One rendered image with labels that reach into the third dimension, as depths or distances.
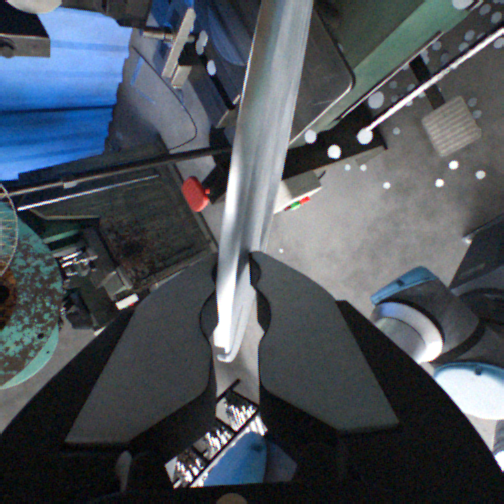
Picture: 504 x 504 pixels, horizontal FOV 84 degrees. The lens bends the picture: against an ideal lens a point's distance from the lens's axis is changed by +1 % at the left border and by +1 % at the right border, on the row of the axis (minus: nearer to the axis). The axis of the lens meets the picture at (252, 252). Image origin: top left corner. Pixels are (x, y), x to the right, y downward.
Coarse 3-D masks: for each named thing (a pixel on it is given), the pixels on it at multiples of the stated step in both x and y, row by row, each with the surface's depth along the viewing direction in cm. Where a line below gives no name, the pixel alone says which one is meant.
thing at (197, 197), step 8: (192, 176) 60; (184, 184) 62; (192, 184) 61; (200, 184) 61; (184, 192) 64; (192, 192) 62; (200, 192) 60; (208, 192) 64; (192, 200) 63; (200, 200) 61; (192, 208) 64; (200, 208) 62
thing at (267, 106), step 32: (288, 0) 9; (256, 32) 8; (288, 32) 10; (256, 64) 8; (288, 64) 13; (256, 96) 8; (288, 96) 22; (256, 128) 9; (288, 128) 27; (256, 160) 9; (256, 192) 11; (224, 224) 10; (256, 224) 14; (224, 256) 10; (224, 288) 11; (224, 320) 12
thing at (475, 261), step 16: (496, 224) 85; (464, 240) 95; (480, 240) 83; (496, 240) 73; (464, 256) 80; (480, 256) 71; (496, 256) 64; (464, 272) 69; (480, 272) 62; (496, 272) 55; (464, 288) 60; (496, 288) 56
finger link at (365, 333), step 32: (352, 320) 8; (384, 352) 7; (384, 384) 6; (416, 384) 6; (416, 416) 6; (448, 416) 6; (352, 448) 5; (384, 448) 5; (416, 448) 5; (448, 448) 5; (480, 448) 5; (384, 480) 5; (416, 480) 5; (448, 480) 5; (480, 480) 5
